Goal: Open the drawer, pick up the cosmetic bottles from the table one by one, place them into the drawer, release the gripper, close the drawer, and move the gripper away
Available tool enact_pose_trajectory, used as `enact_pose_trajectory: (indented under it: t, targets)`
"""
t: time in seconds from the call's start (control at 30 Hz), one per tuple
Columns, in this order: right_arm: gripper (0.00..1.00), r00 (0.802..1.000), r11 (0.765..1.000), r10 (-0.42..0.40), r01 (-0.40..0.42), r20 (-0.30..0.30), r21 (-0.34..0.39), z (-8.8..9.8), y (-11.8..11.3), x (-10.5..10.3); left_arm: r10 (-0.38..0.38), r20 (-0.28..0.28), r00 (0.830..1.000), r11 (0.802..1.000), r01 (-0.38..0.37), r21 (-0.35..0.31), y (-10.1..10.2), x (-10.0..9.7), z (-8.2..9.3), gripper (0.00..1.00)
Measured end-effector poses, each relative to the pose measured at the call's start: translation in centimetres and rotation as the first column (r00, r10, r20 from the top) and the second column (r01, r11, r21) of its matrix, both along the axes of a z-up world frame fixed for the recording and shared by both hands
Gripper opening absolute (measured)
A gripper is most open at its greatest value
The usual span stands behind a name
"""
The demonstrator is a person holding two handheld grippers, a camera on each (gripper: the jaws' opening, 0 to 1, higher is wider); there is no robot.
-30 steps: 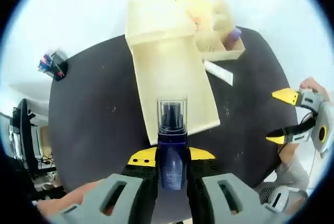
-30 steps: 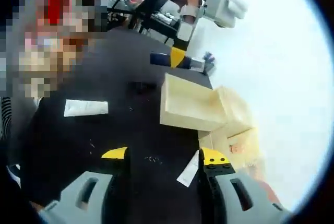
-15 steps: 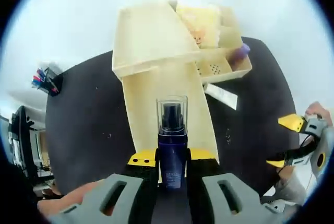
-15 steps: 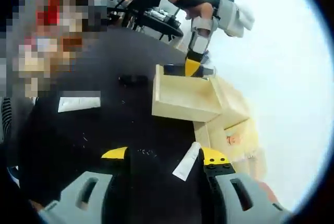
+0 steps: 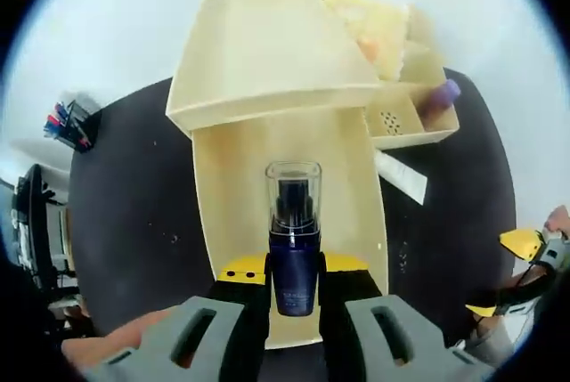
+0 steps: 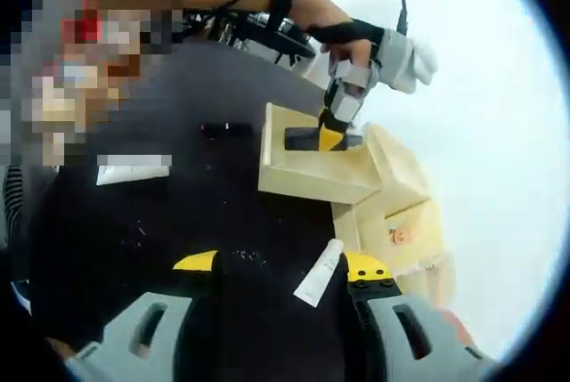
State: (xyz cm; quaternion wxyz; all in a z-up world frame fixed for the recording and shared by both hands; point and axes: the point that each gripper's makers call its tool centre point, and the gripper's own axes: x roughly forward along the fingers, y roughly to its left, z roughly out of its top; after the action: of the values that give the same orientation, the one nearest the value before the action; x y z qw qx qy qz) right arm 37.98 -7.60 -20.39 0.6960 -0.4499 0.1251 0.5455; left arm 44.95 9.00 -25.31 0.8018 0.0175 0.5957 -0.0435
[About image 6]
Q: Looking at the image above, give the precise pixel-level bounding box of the white cosmetic tube bottle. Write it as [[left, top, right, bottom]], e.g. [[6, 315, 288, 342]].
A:
[[95, 166, 173, 186], [292, 239, 345, 309]]

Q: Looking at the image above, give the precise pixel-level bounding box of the cream desktop drawer organizer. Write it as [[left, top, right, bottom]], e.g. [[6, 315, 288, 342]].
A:
[[330, 122, 458, 312]]

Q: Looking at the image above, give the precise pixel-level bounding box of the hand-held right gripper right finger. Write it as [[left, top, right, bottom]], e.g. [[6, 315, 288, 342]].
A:
[[338, 251, 500, 382]]

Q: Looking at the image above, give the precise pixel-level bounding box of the person's right hand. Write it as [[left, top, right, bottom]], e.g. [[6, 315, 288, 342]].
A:
[[438, 308, 474, 350]]

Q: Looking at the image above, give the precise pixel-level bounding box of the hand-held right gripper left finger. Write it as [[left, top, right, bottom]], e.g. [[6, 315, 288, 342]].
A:
[[64, 248, 228, 382]]

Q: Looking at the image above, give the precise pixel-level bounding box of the person's left hand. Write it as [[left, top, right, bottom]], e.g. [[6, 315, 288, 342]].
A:
[[306, 19, 387, 76]]

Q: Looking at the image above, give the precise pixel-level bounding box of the cream plastic drawer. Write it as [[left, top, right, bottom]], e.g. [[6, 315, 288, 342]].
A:
[[257, 102, 380, 205], [365, 126, 422, 199]]

